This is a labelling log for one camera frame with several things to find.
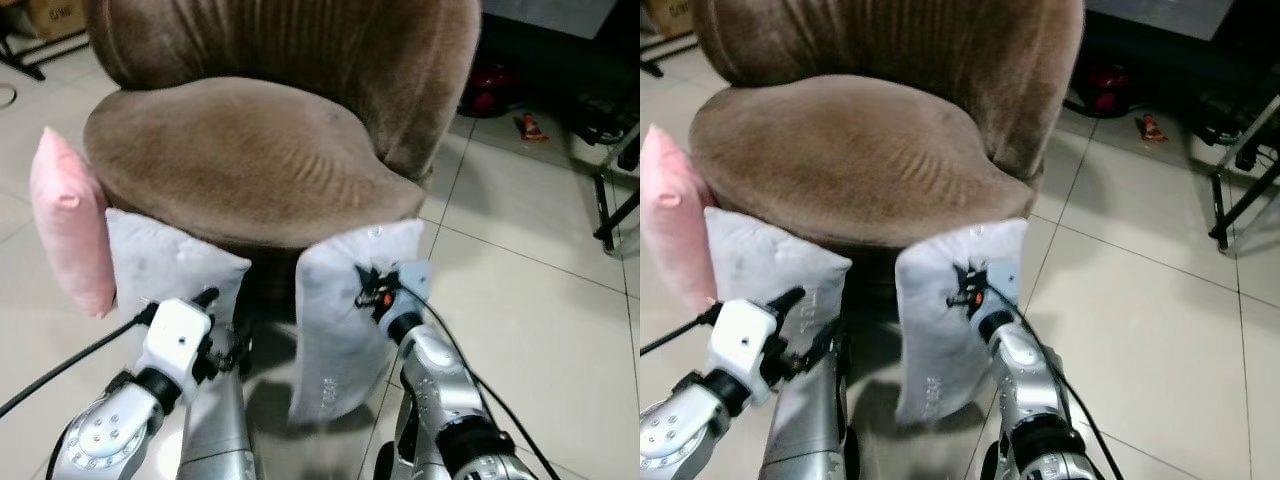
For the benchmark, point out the white pillow with grey print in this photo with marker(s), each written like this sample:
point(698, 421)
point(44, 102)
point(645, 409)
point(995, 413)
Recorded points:
point(935, 340)
point(335, 330)

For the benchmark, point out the white square pillow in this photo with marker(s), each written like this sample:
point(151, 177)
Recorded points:
point(165, 260)
point(765, 255)

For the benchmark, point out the pink pillow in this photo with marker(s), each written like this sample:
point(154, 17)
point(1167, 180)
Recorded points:
point(72, 225)
point(672, 220)

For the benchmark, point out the brown velvet sofa chair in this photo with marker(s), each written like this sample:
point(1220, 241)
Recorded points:
point(850, 150)
point(250, 150)

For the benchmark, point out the orange snack packet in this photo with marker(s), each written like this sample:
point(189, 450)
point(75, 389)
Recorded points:
point(531, 127)
point(1152, 127)

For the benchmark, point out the red round appliance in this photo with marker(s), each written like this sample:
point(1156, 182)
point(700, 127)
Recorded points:
point(488, 88)
point(1110, 88)

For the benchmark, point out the black stand legs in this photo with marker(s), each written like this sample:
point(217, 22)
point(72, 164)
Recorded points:
point(35, 55)
point(665, 52)

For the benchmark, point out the dark table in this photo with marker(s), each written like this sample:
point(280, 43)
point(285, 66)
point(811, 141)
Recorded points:
point(560, 40)
point(1180, 40)

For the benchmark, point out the cardboard box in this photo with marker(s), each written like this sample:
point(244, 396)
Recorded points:
point(55, 15)
point(670, 12)

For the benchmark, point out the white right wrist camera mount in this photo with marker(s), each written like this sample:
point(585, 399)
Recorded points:
point(1003, 278)
point(414, 280)

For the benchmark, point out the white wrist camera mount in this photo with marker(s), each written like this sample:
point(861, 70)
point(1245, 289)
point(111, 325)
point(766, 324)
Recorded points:
point(1003, 278)
point(745, 345)
point(414, 280)
point(175, 340)

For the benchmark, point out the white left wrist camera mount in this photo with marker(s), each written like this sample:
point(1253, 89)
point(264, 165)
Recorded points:
point(745, 345)
point(175, 340)

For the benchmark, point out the black metal frame glass table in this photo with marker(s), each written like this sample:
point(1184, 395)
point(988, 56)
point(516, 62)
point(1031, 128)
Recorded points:
point(615, 200)
point(1245, 180)

